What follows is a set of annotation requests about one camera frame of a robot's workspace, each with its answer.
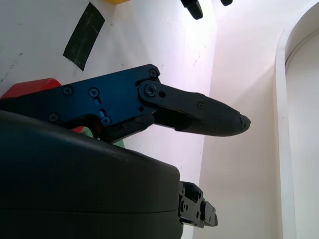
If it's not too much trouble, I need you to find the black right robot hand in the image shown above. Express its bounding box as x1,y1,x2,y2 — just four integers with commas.
0,64,251,239

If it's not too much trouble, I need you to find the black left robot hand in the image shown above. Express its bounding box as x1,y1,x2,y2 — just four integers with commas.
180,0,234,20

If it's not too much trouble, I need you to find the green cube block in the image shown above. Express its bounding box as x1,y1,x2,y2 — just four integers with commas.
82,126,125,149

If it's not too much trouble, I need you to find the red cube block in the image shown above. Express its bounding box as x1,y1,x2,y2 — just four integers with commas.
0,78,85,134

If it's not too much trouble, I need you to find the black tape strip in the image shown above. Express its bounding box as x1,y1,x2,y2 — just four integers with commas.
62,3,106,72

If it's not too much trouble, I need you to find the white plate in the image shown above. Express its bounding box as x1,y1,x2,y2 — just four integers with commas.
275,4,319,239

